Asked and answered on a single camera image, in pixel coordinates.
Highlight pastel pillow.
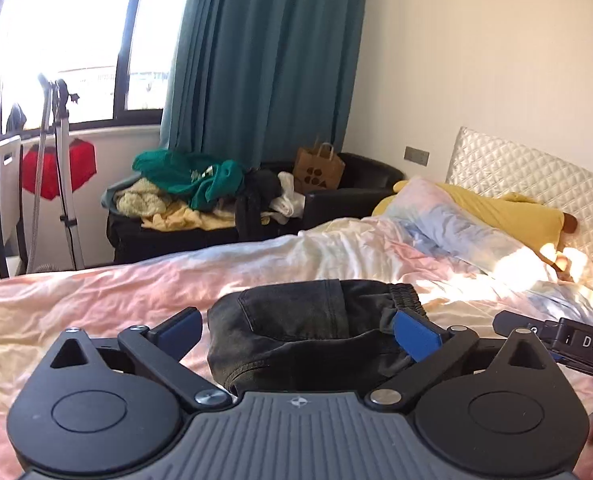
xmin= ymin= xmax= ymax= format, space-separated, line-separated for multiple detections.
xmin=383 ymin=176 xmax=547 ymax=277

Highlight black cloth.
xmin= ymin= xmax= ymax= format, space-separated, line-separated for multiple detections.
xmin=234 ymin=169 xmax=283 ymax=241

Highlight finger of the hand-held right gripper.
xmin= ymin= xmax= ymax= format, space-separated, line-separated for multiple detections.
xmin=493 ymin=309 xmax=563 ymax=346

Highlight black sofa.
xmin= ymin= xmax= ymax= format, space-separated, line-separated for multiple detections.
xmin=106 ymin=152 xmax=407 ymax=265

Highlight teal curtain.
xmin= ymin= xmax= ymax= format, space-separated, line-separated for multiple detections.
xmin=159 ymin=0 xmax=369 ymax=171

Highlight white quilted headboard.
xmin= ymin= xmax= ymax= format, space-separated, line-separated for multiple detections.
xmin=445 ymin=126 xmax=593 ymax=293

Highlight dark grey pants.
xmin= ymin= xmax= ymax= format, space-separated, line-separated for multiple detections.
xmin=207 ymin=279 xmax=429 ymax=396

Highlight white cloth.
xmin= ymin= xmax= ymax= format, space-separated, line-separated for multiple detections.
xmin=269 ymin=171 xmax=307 ymax=220

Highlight bed with pastel duvet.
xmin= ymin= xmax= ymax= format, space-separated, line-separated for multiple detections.
xmin=0 ymin=215 xmax=593 ymax=480

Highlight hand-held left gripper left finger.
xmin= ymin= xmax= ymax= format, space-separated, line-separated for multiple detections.
xmin=49 ymin=306 xmax=234 ymax=413

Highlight dark-framed window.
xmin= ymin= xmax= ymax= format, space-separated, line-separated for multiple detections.
xmin=0 ymin=0 xmax=197 ymax=136

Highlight green garment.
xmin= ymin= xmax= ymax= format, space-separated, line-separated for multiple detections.
xmin=133 ymin=149 xmax=247 ymax=211

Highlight yellow pillow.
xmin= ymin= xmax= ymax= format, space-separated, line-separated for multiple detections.
xmin=371 ymin=179 xmax=579 ymax=281

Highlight brown paper bag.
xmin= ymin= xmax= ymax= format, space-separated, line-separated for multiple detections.
xmin=294 ymin=136 xmax=346 ymax=195

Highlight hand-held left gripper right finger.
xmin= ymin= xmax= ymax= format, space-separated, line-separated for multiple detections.
xmin=366 ymin=309 xmax=552 ymax=413

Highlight cream fuzzy cloth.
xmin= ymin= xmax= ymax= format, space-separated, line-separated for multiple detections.
xmin=115 ymin=179 xmax=170 ymax=218

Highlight small dark sill object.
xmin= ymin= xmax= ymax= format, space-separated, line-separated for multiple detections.
xmin=6 ymin=102 xmax=28 ymax=133

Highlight yellow blanket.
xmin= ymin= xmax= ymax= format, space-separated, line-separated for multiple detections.
xmin=139 ymin=207 xmax=272 ymax=233

